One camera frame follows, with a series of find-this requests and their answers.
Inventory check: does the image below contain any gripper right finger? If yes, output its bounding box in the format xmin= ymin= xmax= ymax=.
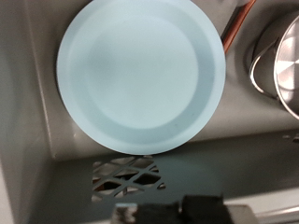
xmin=181 ymin=194 xmax=260 ymax=224

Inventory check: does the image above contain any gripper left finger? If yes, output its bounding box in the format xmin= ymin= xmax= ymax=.
xmin=112 ymin=202 xmax=182 ymax=224

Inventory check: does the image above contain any light blue plate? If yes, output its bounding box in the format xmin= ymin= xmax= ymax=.
xmin=55 ymin=0 xmax=227 ymax=156

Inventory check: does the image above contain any stainless steel pot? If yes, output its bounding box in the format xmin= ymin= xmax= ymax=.
xmin=248 ymin=10 xmax=299 ymax=120

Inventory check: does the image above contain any grey plastic crate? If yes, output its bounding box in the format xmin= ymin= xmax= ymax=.
xmin=0 ymin=0 xmax=299 ymax=224

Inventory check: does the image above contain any reddish brown wooden stick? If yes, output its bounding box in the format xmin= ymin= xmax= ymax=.
xmin=221 ymin=0 xmax=258 ymax=54

